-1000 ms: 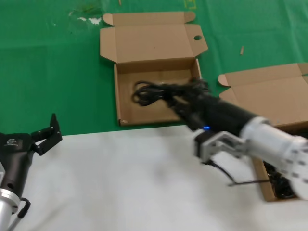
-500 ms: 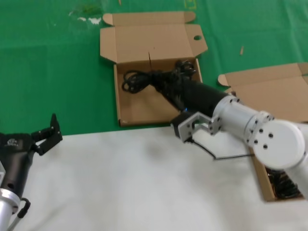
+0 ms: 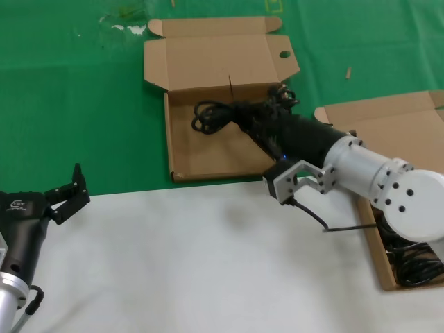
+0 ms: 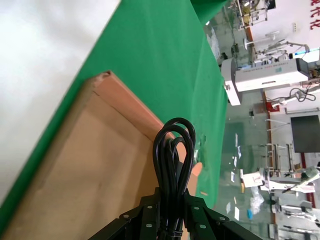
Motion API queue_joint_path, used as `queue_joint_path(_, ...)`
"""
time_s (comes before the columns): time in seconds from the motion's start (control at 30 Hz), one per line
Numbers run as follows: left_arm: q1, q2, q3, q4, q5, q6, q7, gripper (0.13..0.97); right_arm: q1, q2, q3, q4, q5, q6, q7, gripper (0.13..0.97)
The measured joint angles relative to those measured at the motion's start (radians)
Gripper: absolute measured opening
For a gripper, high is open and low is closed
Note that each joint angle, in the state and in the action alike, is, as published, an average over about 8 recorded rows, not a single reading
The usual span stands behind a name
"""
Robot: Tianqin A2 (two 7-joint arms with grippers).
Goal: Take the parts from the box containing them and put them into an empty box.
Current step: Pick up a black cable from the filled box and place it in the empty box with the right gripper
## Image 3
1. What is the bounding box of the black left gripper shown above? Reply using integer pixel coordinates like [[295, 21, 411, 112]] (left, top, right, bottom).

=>
[[0, 162, 91, 282]]

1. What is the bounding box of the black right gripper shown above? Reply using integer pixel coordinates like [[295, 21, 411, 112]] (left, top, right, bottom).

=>
[[238, 99, 345, 168]]

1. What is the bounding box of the black power cord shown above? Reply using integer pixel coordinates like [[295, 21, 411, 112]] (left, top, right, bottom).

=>
[[376, 211, 444, 287], [192, 74, 300, 139]]

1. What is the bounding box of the empty open cardboard box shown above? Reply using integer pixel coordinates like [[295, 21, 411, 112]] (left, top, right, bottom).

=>
[[144, 16, 301, 183]]

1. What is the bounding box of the open cardboard parts box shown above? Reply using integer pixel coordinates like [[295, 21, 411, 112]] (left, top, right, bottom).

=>
[[314, 89, 444, 291]]

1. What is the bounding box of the green table cloth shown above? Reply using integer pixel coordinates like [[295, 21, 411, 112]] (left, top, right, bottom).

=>
[[0, 0, 444, 202]]

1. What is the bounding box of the clear tape patch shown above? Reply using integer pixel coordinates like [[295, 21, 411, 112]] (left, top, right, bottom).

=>
[[99, 6, 148, 35]]

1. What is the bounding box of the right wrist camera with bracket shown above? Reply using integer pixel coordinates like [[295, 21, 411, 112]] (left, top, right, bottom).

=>
[[262, 160, 336, 205]]

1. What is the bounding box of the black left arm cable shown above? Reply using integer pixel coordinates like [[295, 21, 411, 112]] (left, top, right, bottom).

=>
[[10, 284, 45, 333]]

